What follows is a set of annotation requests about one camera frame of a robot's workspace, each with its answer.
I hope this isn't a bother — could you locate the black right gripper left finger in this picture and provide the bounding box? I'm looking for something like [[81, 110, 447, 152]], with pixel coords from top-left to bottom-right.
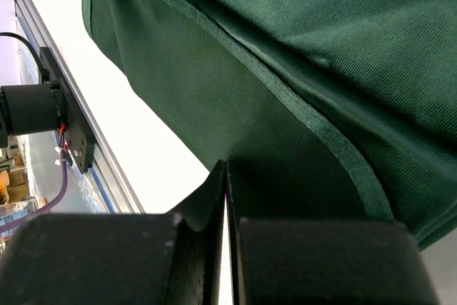
[[1, 161, 225, 305]]

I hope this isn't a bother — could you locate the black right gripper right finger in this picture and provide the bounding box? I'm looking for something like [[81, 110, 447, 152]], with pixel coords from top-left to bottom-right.
[[226, 163, 439, 304]]

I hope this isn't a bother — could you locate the green cloth napkin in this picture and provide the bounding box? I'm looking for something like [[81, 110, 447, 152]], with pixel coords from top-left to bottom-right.
[[82, 0, 456, 248]]

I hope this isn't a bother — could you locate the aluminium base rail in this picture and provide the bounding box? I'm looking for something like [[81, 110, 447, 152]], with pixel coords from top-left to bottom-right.
[[15, 0, 144, 214]]

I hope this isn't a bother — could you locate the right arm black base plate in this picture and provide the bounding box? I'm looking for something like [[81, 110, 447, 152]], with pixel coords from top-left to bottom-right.
[[39, 46, 96, 174]]

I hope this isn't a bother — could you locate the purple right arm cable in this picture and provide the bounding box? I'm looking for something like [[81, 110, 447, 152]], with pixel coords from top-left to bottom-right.
[[0, 156, 69, 234]]

